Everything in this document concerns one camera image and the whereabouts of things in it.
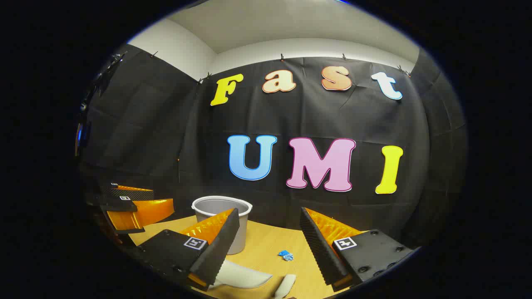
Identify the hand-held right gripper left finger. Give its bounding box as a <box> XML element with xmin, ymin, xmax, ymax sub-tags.
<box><xmin>137</xmin><ymin>208</ymin><xmax>241</xmax><ymax>291</ymax></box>

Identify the grey ribbed garbage bin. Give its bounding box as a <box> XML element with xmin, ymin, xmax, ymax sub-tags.
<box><xmin>191</xmin><ymin>195</ymin><xmax>253</xmax><ymax>255</ymax></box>

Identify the white plastic dustpan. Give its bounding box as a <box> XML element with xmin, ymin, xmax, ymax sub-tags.
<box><xmin>208</xmin><ymin>260</ymin><xmax>273</xmax><ymax>290</ymax></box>

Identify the small white broom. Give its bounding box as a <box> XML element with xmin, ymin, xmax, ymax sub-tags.
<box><xmin>273</xmin><ymin>273</ymin><xmax>297</xmax><ymax>299</ymax></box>

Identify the dark device with blue screen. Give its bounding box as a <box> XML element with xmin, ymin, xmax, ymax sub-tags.
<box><xmin>75</xmin><ymin>120</ymin><xmax>90</xmax><ymax>156</ymax></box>

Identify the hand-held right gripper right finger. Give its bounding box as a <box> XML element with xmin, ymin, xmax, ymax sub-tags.
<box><xmin>299</xmin><ymin>207</ymin><xmax>414</xmax><ymax>291</ymax></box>

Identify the wooden desktop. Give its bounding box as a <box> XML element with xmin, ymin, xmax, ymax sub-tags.
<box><xmin>127</xmin><ymin>214</ymin><xmax>374</xmax><ymax>299</ymax></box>

